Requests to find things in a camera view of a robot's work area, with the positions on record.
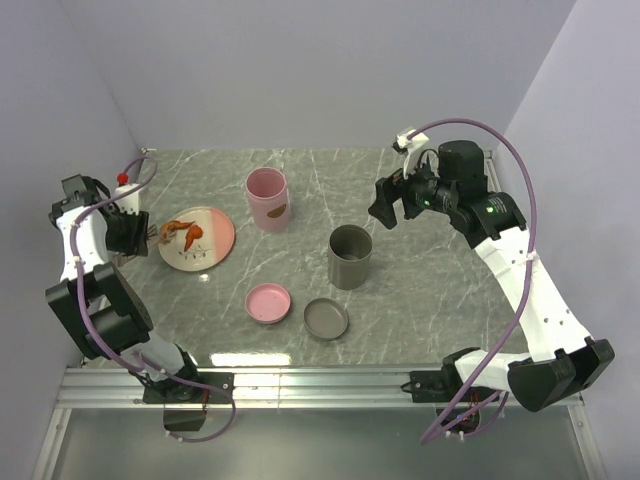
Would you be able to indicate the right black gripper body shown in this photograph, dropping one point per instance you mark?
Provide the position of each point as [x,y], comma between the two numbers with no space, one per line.
[424,191]

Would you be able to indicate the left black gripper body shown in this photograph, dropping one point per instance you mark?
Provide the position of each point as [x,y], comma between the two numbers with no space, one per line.
[125,231]

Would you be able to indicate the metal tongs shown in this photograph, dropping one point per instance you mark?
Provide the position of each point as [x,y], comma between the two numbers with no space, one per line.
[153,240]

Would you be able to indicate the orange chicken wing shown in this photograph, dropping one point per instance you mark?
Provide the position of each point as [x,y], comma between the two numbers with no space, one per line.
[170,229]

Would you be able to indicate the orange carrot piece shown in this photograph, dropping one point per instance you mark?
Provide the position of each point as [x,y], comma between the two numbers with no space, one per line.
[193,233]

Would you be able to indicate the grey cylindrical container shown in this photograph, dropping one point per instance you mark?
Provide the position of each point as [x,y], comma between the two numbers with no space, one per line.
[349,253]

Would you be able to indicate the grey container lid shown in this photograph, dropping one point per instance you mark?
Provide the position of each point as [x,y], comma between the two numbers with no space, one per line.
[325,319]

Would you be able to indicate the pink container lid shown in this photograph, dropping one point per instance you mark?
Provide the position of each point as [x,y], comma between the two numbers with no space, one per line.
[268,303]

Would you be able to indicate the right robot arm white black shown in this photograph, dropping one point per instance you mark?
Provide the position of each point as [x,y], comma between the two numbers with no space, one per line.
[562,357]

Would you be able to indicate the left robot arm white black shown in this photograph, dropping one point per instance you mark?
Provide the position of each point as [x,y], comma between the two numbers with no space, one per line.
[100,310]

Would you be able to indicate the pink floral plate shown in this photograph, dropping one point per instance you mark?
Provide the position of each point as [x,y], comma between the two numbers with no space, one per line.
[213,247]

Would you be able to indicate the pink cylindrical container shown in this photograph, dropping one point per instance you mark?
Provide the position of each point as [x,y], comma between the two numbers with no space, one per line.
[268,196]

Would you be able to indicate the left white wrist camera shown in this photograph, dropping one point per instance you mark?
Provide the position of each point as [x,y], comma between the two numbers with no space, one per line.
[129,194]

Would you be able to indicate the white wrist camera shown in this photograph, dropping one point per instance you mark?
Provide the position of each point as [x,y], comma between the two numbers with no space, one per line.
[410,144]
[129,194]

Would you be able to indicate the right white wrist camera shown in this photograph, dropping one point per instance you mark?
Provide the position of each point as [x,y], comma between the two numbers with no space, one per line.
[410,144]

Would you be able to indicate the aluminium rail frame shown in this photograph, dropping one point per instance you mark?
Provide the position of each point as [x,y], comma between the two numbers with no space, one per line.
[307,423]

